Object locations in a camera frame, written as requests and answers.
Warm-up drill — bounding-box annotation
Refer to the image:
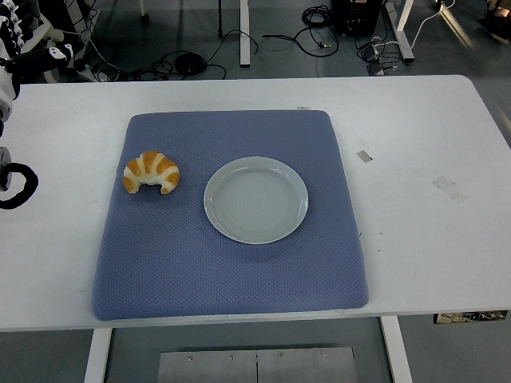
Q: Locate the long clear tape piece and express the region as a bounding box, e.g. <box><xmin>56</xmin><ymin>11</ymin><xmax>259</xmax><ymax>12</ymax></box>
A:
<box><xmin>432</xmin><ymin>176</ymin><xmax>469</xmax><ymax>205</ymax></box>

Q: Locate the white floor cable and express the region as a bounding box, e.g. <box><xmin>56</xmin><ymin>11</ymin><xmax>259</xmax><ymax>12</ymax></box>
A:
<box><xmin>408</xmin><ymin>2</ymin><xmax>445</xmax><ymax>49</ymax></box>

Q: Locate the person's foot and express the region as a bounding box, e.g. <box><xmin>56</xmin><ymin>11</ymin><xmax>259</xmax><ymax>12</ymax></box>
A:
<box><xmin>477</xmin><ymin>0</ymin><xmax>511</xmax><ymax>44</ymax></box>

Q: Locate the black round floor puck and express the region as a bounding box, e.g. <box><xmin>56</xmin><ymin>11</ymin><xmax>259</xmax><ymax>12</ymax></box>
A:
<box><xmin>174</xmin><ymin>53</ymin><xmax>208</xmax><ymax>75</ymax></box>

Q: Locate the long black looping cable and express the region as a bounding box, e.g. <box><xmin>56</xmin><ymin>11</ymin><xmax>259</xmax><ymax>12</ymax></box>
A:
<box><xmin>201</xmin><ymin>29</ymin><xmax>260</xmax><ymax>81</ymax></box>

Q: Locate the white equipment stand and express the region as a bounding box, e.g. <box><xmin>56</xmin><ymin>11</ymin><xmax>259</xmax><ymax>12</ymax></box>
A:
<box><xmin>65</xmin><ymin>0</ymin><xmax>101</xmax><ymax>83</ymax></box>

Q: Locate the white background desk leg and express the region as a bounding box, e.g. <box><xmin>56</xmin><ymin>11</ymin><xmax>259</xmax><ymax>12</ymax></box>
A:
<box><xmin>392</xmin><ymin>0</ymin><xmax>417</xmax><ymax>62</ymax></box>
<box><xmin>238</xmin><ymin>0</ymin><xmax>252</xmax><ymax>69</ymax></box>

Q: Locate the blue quilted table mat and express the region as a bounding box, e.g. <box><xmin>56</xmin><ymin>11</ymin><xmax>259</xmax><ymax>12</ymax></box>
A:
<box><xmin>90</xmin><ymin>109</ymin><xmax>370</xmax><ymax>322</ymax></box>

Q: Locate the grey metal plate with screws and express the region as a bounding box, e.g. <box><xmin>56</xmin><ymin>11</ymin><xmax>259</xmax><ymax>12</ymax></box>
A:
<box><xmin>157</xmin><ymin>346</ymin><xmax>357</xmax><ymax>383</ymax></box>

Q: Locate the golden croissant bread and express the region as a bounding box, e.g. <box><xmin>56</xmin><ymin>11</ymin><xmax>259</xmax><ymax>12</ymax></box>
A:
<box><xmin>121</xmin><ymin>149</ymin><xmax>180</xmax><ymax>195</ymax></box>

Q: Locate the black equipment box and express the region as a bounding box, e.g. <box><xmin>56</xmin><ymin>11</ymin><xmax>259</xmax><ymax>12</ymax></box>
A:
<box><xmin>332</xmin><ymin>0</ymin><xmax>385</xmax><ymax>38</ymax></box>

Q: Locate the coiled black floor cable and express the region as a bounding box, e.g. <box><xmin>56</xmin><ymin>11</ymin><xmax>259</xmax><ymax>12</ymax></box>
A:
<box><xmin>261</xmin><ymin>4</ymin><xmax>341</xmax><ymax>57</ymax></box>

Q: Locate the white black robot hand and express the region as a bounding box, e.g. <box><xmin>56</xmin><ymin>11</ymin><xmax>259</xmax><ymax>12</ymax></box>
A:
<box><xmin>0</xmin><ymin>0</ymin><xmax>85</xmax><ymax>136</ymax></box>

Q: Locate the round grey ceramic plate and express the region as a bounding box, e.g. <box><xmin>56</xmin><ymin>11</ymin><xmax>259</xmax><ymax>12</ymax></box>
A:
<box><xmin>203</xmin><ymin>156</ymin><xmax>311</xmax><ymax>245</ymax></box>

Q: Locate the white table leg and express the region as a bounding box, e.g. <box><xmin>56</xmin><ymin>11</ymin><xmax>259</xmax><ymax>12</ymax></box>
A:
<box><xmin>379</xmin><ymin>316</ymin><xmax>414</xmax><ymax>383</ymax></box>
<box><xmin>82</xmin><ymin>327</ymin><xmax>113</xmax><ymax>383</ymax></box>

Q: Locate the white office chair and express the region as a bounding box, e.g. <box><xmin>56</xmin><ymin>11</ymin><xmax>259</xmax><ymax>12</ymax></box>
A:
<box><xmin>22</xmin><ymin>18</ymin><xmax>67</xmax><ymax>85</ymax></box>

